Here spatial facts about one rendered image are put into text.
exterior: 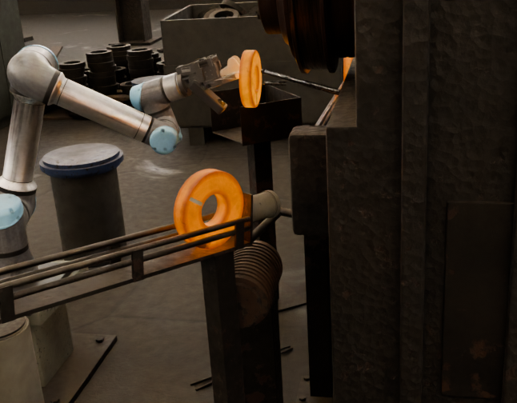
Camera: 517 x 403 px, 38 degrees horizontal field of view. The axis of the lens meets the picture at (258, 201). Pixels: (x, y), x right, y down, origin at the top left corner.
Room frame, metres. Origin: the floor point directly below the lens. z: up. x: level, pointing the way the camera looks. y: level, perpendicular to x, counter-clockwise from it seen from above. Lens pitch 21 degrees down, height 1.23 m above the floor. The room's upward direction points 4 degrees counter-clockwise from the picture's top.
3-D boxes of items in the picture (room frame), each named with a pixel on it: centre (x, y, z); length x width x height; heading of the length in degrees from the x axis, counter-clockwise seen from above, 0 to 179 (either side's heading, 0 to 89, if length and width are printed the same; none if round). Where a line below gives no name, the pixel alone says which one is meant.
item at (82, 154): (2.77, 0.67, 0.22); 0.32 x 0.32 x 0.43
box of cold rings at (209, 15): (4.63, -0.07, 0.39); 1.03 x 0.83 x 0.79; 82
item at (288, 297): (2.31, -0.01, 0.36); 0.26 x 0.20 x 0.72; 23
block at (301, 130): (1.57, -0.13, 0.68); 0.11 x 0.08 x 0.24; 78
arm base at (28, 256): (1.93, 0.72, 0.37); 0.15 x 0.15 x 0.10
